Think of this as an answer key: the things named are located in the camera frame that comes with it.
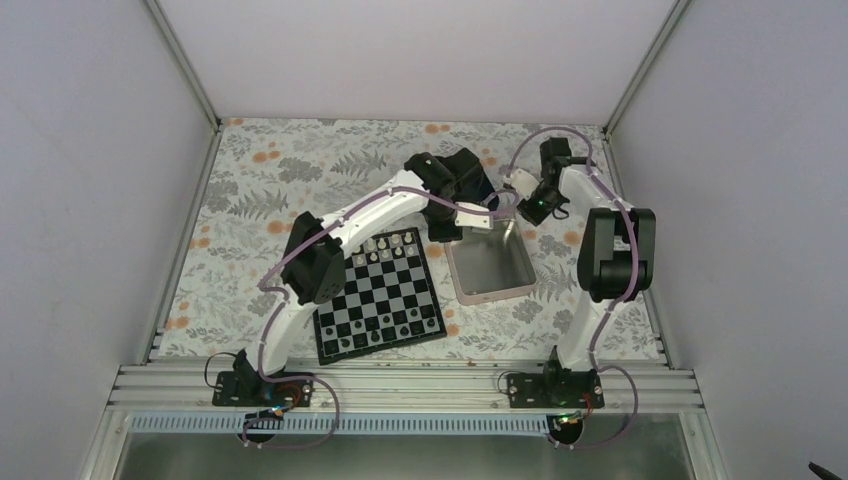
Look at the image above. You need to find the pink metal tin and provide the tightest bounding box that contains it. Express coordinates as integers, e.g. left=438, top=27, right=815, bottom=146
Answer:
left=446, top=219, right=537, bottom=306

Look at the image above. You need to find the black and white chessboard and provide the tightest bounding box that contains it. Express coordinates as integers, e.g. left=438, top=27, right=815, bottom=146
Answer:
left=313, top=228, right=447, bottom=365

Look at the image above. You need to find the dark blue square tray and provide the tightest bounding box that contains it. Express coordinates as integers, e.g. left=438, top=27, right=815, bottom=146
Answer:
left=455, top=148, right=500, bottom=211

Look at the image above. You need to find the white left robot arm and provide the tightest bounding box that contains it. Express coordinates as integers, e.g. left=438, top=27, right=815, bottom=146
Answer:
left=233, top=148, right=502, bottom=405

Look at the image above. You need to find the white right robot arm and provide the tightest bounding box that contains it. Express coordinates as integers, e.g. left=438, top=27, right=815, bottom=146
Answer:
left=508, top=137, right=656, bottom=408

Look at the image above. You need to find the floral patterned table mat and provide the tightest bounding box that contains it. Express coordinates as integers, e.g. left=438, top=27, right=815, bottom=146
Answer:
left=158, top=117, right=657, bottom=364

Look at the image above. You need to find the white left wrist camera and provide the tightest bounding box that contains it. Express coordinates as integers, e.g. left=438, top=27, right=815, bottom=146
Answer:
left=454, top=202, right=493, bottom=231

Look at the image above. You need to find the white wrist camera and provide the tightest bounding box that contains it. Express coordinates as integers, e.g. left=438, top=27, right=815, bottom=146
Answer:
left=454, top=202, right=493, bottom=231
left=504, top=168, right=540, bottom=199

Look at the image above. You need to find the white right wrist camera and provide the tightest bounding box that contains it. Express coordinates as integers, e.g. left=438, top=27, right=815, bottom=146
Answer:
left=504, top=168, right=540, bottom=199

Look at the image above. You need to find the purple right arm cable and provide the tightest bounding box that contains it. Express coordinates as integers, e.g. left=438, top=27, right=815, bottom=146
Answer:
left=506, top=127, right=645, bottom=452

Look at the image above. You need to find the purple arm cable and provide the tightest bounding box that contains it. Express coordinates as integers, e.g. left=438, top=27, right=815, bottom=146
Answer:
left=242, top=185, right=521, bottom=453
left=506, top=127, right=645, bottom=452

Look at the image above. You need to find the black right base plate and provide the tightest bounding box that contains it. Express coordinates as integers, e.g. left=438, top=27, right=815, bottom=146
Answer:
left=507, top=370, right=605, bottom=409

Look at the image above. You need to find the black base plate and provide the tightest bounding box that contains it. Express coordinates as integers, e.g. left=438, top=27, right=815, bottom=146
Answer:
left=507, top=370, right=605, bottom=409
left=211, top=372, right=314, bottom=409

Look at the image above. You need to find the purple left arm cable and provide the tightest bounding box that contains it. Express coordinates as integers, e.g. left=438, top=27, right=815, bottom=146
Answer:
left=242, top=185, right=521, bottom=453

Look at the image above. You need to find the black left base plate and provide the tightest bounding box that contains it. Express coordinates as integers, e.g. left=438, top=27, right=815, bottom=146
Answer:
left=211, top=372, right=314, bottom=409

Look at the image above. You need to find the aluminium front rail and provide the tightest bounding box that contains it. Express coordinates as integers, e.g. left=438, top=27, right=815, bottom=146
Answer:
left=107, top=367, right=705, bottom=414

